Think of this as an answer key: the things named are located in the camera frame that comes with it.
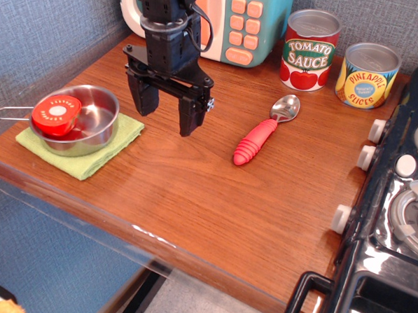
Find silver pot with wire handle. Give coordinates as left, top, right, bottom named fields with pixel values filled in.
left=0, top=85, right=120, bottom=157

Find tomato sauce can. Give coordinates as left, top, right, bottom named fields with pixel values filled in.
left=280, top=9, right=342, bottom=92

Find pineapple slices can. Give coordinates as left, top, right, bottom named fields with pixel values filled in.
left=335, top=42, right=402, bottom=109

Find red handled spoon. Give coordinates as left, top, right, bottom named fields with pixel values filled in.
left=232, top=95, right=301, bottom=166

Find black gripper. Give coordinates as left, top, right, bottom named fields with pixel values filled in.
left=123, top=14, right=215, bottom=137

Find green folded cloth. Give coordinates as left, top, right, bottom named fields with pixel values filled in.
left=15, top=114, right=145, bottom=181

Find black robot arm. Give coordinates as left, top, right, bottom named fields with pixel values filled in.
left=123, top=0, right=214, bottom=137

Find black toy stove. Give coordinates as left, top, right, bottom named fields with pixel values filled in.
left=284, top=67, right=418, bottom=313

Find toy microwave teal and white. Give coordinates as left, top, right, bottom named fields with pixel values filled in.
left=120, top=0, right=293, bottom=68

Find red toy tomato half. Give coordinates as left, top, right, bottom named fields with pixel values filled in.
left=32, top=95, right=82, bottom=137

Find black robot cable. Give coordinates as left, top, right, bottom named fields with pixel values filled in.
left=184, top=3, right=216, bottom=54

